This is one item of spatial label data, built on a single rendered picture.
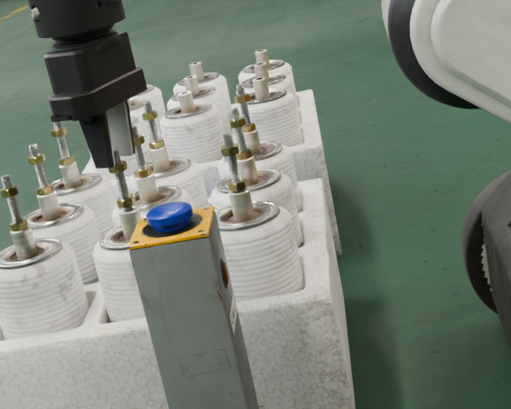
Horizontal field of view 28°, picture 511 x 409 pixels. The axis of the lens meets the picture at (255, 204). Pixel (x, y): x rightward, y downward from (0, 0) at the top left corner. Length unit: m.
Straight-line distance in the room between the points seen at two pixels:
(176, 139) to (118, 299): 0.54
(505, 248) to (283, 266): 0.23
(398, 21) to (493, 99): 0.10
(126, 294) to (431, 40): 0.43
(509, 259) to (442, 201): 0.71
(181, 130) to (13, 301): 0.55
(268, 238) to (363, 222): 0.68
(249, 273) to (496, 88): 0.35
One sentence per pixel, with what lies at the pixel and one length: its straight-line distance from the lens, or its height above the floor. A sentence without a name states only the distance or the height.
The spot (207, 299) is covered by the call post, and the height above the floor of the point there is 0.25.
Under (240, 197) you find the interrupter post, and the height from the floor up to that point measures 0.28.
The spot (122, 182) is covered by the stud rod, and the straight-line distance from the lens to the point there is 1.06.
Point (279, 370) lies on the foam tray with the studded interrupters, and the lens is 1.05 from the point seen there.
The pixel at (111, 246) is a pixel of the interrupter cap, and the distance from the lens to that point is 1.06.
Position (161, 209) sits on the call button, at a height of 0.33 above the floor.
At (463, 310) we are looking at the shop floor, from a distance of 1.35.
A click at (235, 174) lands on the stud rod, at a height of 0.30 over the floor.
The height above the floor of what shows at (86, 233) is 0.23.
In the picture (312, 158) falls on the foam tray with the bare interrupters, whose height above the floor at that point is 0.16.
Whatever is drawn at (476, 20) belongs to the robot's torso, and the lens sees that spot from 0.80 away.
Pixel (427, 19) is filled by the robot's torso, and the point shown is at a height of 0.46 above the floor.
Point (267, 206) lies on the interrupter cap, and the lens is 1.07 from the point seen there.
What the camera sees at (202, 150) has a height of 0.20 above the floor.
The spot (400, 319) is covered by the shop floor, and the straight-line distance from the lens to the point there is 1.35.
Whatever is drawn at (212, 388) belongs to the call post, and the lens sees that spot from 0.91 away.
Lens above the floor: 0.60
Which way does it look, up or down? 18 degrees down
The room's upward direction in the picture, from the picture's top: 12 degrees counter-clockwise
